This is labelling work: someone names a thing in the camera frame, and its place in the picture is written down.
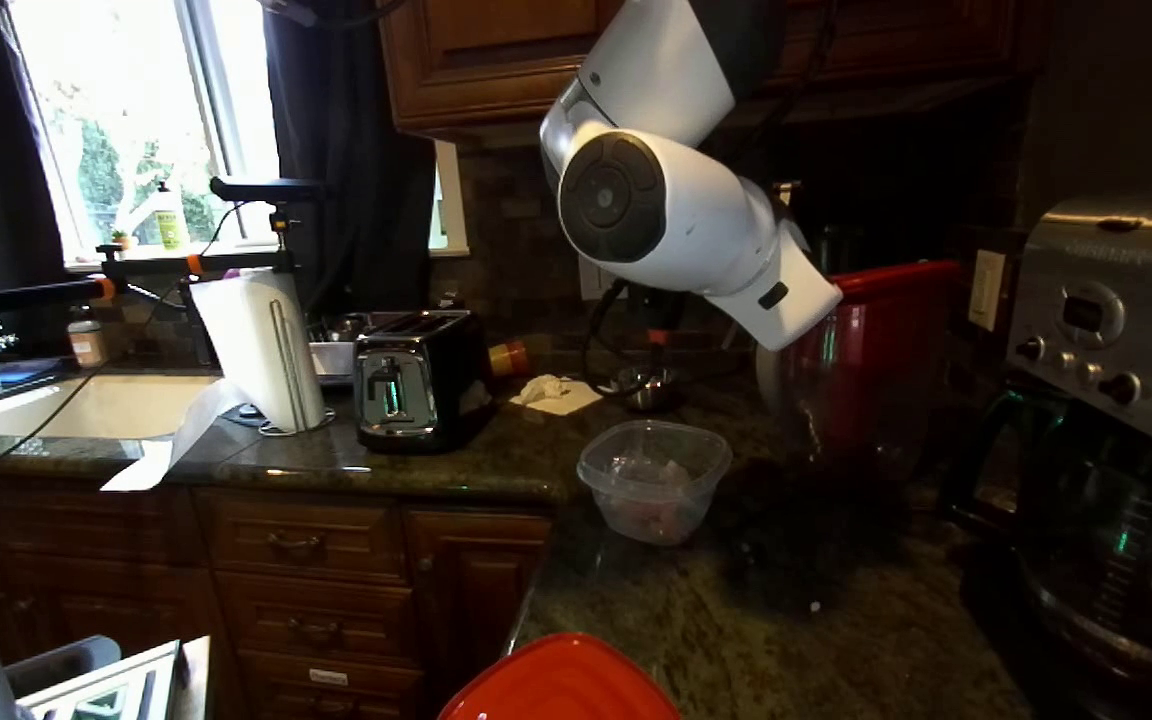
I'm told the red jug lid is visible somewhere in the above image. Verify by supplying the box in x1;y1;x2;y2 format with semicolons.
826;257;966;303

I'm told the window with white frame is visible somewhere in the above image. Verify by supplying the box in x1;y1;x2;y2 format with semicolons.
6;0;475;271

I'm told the red transparent jug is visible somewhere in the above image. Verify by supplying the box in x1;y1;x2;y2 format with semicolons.
752;271;966;490

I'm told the green soap bottle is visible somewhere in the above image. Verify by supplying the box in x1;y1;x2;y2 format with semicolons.
148;178;194;257

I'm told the black chrome toaster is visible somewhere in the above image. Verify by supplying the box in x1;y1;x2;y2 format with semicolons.
353;303;499;458

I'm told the small white bowl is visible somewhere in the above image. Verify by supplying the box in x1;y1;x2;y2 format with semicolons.
305;331;360;384

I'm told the kitchen sink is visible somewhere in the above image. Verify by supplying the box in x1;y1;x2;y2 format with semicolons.
0;367;228;444

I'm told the clear plastic food container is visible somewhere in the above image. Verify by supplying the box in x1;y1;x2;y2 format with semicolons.
571;417;737;549

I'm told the small metal bowl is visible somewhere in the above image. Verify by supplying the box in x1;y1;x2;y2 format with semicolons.
621;367;684;417

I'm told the white paper sheet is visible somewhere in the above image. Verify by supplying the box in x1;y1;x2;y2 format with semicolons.
97;378;254;501

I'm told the silver black coffee maker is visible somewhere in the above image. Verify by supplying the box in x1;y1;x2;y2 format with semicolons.
940;198;1152;720

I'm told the white light switch plate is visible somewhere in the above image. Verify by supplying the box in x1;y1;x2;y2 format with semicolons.
963;248;1010;338

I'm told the small orange red item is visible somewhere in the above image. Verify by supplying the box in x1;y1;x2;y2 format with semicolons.
489;338;535;382

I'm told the brown wooden lower cabinet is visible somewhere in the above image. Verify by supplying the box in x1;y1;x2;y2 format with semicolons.
0;476;554;720

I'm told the brown wooden cabinet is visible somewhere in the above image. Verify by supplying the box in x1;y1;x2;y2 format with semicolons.
370;0;1050;140
0;476;554;720

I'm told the white dishwasher rack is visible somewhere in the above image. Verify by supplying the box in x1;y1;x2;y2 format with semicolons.
6;634;215;720

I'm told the brown wooden upper cabinet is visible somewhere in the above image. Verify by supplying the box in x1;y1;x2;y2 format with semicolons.
370;0;1050;140

